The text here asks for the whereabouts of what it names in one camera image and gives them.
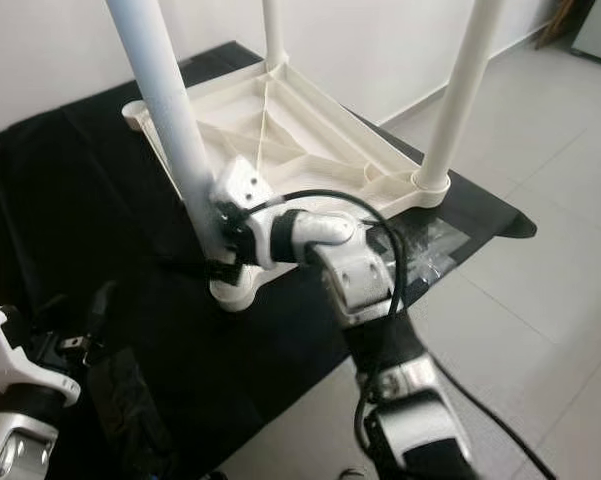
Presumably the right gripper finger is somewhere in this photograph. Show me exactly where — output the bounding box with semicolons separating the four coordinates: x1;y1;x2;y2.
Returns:
160;255;241;286

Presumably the white plastic table top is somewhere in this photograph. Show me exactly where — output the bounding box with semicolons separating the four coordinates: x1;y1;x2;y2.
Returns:
122;60;453;311

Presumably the clear plastic tape patch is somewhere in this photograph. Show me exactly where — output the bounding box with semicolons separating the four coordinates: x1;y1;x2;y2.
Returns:
90;345;171;480
385;215;471;286

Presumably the brown wooden furniture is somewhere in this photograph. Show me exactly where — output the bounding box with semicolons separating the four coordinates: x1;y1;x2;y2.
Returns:
535;0;581;49

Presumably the grey metal cabinet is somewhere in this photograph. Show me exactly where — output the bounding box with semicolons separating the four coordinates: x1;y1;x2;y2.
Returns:
570;0;601;69

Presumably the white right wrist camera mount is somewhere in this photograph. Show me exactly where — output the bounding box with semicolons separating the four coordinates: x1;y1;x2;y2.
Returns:
212;158;276;269

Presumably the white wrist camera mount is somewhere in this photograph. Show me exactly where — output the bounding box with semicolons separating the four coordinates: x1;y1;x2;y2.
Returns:
0;305;83;406
212;158;276;269

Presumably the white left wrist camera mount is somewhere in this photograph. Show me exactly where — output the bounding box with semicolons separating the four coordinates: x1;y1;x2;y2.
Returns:
0;305;83;406

